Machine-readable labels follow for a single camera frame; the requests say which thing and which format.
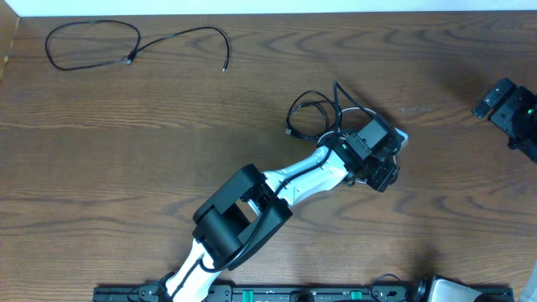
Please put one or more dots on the cardboard box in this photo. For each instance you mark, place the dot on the cardboard box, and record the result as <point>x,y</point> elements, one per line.
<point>9,22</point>

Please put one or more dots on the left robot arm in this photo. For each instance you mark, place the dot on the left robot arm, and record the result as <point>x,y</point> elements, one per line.
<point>241,216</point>

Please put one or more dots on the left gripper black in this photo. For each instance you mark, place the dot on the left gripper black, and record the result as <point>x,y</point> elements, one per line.
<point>389,175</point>

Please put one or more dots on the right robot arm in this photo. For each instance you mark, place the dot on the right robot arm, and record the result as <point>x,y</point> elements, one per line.
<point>512,109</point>

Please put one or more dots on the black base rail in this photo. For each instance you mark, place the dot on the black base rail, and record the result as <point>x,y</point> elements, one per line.
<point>379,292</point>

